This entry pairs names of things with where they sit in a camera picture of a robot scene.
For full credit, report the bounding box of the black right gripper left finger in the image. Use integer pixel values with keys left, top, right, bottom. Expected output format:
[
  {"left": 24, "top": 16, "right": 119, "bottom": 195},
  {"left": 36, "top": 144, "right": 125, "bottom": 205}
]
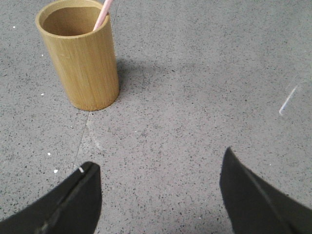
[{"left": 0, "top": 162, "right": 101, "bottom": 234}]

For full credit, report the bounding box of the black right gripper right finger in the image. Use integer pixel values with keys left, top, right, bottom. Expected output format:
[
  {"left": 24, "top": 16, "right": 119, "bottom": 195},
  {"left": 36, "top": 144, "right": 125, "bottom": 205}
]
[{"left": 219, "top": 148, "right": 312, "bottom": 234}]

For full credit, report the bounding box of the pink chopstick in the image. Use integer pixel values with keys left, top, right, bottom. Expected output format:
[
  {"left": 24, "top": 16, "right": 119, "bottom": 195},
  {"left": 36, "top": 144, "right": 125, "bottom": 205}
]
[{"left": 93, "top": 0, "right": 113, "bottom": 31}]

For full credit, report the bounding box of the bamboo wooden cup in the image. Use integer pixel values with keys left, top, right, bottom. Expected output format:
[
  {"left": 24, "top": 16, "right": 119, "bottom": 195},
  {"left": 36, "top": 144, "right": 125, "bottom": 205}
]
[{"left": 36, "top": 0, "right": 119, "bottom": 111}]

